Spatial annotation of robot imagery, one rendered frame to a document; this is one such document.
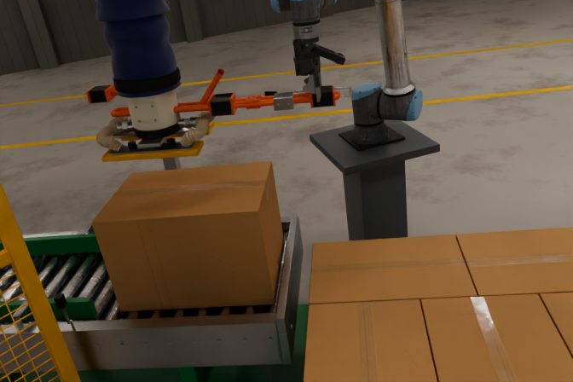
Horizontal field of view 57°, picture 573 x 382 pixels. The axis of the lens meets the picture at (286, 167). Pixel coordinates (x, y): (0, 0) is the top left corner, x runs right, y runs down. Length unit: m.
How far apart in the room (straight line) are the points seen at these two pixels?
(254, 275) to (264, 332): 0.20
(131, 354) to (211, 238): 0.53
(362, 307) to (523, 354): 0.53
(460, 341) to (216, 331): 0.81
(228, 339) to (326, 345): 0.35
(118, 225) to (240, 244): 0.43
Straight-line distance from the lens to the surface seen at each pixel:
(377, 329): 1.85
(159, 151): 1.84
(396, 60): 2.44
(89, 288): 2.38
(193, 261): 1.93
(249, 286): 1.95
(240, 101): 1.82
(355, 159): 2.52
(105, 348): 2.10
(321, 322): 1.89
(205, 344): 1.96
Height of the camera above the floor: 1.80
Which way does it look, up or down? 25 degrees down
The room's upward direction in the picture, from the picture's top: 8 degrees counter-clockwise
